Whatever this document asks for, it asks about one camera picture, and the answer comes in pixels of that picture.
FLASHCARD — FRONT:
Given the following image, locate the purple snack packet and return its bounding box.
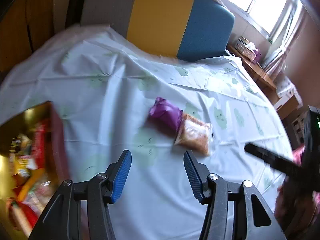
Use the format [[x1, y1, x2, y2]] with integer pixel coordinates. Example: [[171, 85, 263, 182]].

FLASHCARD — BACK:
[[149, 96, 183, 132]]

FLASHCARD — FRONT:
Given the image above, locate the window frame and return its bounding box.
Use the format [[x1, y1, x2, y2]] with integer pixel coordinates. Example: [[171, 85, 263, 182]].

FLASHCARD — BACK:
[[207, 0, 293, 34]]

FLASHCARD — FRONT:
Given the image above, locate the white storage box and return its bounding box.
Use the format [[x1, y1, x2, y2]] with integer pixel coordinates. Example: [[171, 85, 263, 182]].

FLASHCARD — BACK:
[[273, 75, 303, 120]]

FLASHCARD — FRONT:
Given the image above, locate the wooden side shelf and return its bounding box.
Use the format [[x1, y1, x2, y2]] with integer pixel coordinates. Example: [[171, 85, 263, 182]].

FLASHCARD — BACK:
[[227, 44, 279, 105]]

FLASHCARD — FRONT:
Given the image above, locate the clear rice cracker packet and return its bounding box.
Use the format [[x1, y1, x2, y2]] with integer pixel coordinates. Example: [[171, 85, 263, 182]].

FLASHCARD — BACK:
[[174, 113, 213, 156]]

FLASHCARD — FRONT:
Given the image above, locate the beige curtain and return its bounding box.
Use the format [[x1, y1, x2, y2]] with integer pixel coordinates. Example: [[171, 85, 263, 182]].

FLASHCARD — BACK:
[[262, 0, 306, 81]]

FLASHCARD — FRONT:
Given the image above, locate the patterned tissue box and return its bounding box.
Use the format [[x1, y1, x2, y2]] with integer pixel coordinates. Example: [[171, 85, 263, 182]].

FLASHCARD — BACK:
[[234, 36, 261, 64]]

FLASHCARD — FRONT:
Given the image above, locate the cloud print tablecloth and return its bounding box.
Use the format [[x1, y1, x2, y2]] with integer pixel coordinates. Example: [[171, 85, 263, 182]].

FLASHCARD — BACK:
[[1, 26, 292, 239]]

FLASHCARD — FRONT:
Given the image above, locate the grey yellow blue chair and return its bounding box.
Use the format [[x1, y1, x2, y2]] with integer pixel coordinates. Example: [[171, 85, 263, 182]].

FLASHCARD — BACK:
[[80, 0, 234, 62]]

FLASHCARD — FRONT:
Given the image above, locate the maroon gold gift box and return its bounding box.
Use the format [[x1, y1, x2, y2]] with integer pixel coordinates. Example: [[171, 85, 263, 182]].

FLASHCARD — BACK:
[[1, 101, 70, 239]]

